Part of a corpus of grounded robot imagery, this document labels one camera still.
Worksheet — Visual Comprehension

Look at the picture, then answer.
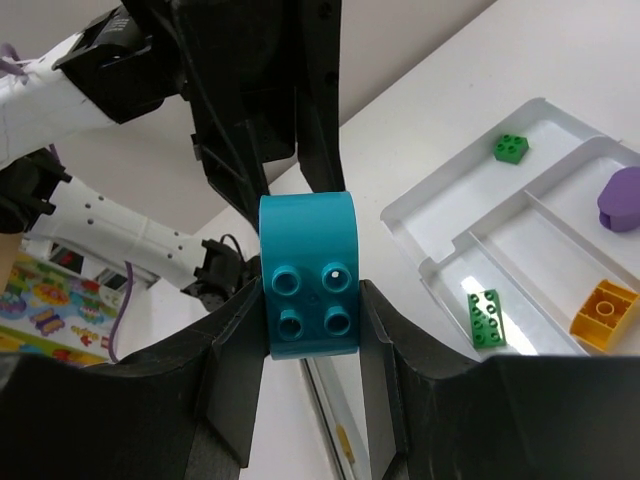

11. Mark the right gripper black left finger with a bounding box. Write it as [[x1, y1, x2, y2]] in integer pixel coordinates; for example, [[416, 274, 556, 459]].
[[1, 280, 263, 479]]

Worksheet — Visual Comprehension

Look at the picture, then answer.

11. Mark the yellow lego brick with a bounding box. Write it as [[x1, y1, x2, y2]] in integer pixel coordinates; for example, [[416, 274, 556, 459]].
[[569, 280, 639, 354]]

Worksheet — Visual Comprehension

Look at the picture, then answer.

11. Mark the colourful lego box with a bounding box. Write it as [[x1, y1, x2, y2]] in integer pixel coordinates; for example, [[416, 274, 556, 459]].
[[1, 253, 122, 366]]

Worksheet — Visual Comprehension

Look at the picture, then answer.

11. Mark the teal rounded lego brick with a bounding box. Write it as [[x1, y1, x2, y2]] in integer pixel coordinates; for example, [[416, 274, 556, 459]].
[[259, 192, 359, 360]]

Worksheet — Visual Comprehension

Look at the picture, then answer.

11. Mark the green 2x2 lego brick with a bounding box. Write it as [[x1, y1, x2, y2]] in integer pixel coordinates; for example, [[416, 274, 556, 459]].
[[493, 134, 529, 165]]

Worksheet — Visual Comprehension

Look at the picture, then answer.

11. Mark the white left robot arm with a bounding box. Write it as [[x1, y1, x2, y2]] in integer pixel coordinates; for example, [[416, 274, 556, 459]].
[[1, 1, 345, 309]]

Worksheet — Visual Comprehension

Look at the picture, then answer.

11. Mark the green 2x4 lego brick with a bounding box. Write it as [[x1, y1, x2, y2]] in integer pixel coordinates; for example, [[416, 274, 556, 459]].
[[467, 289, 507, 349]]

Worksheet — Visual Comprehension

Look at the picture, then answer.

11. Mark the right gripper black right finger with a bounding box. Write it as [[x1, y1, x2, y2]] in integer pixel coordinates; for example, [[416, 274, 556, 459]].
[[359, 280, 639, 479]]

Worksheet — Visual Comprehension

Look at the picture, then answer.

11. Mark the purple oval lego brick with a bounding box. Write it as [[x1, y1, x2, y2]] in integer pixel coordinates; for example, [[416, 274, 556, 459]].
[[597, 166, 640, 233]]

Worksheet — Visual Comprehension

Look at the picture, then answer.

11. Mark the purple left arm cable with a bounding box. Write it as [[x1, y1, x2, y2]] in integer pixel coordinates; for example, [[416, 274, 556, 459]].
[[0, 42, 136, 365]]

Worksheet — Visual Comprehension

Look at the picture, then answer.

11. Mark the aluminium front rail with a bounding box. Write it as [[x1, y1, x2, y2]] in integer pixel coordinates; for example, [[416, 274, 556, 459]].
[[300, 354, 371, 479]]

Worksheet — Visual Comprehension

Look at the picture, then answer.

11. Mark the white compartment tray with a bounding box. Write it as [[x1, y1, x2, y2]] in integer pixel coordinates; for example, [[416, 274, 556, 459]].
[[381, 98, 639, 357]]

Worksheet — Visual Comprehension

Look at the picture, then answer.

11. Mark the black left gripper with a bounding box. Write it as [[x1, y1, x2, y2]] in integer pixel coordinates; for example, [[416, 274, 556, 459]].
[[124, 1, 345, 230]]

